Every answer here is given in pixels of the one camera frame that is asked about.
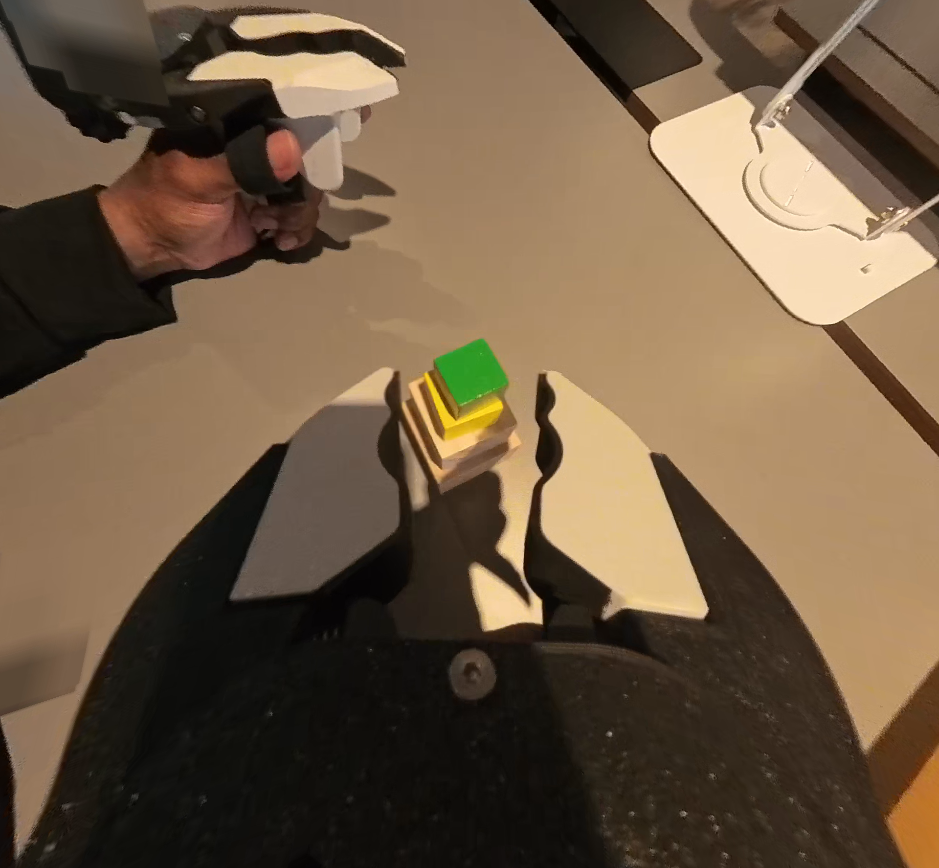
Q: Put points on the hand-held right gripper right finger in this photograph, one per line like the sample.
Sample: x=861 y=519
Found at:
x=616 y=516

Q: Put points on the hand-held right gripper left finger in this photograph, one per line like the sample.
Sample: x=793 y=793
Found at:
x=323 y=508

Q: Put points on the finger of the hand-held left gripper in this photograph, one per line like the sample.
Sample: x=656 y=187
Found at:
x=308 y=28
x=315 y=79

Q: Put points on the medium wooden cube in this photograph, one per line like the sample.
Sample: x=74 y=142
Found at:
x=469 y=473

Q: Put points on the small wooden cube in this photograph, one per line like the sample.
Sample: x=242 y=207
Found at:
x=480 y=444

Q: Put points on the yellow cube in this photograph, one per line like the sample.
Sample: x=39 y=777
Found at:
x=469 y=424

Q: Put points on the green cube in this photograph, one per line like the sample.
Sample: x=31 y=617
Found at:
x=469 y=372

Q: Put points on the person's left forearm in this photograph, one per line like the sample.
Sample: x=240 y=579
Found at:
x=59 y=281

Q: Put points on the person's left hand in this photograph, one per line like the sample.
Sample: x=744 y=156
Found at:
x=183 y=215

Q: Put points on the black table mat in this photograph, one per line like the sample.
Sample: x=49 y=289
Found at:
x=601 y=2

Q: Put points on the white desk lamp stand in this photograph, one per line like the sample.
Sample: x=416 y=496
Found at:
x=704 y=171

